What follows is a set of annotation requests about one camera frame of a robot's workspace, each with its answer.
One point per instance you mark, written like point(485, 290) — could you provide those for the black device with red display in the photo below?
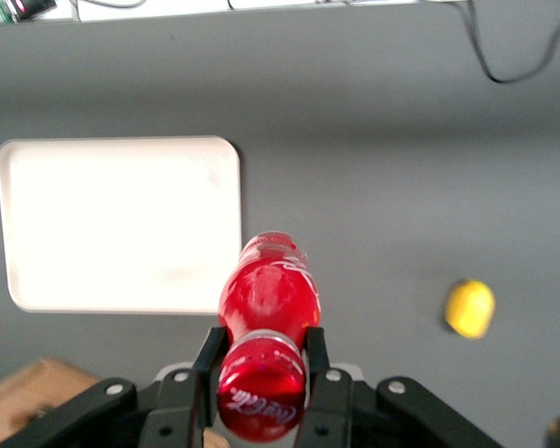
point(32, 7)

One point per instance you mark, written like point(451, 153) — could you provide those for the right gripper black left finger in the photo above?
point(182, 401)

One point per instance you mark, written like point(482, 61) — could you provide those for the red coke bottle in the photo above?
point(266, 289)

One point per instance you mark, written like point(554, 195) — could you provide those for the beige plastic tray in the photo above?
point(121, 224)

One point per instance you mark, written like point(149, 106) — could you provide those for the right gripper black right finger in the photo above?
point(336, 406)

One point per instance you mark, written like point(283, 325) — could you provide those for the wooden drawer cabinet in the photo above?
point(28, 401)

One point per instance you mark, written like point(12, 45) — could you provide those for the yellow toy lemon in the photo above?
point(471, 308)

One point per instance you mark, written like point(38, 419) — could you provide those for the green circuit board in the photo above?
point(4, 10)

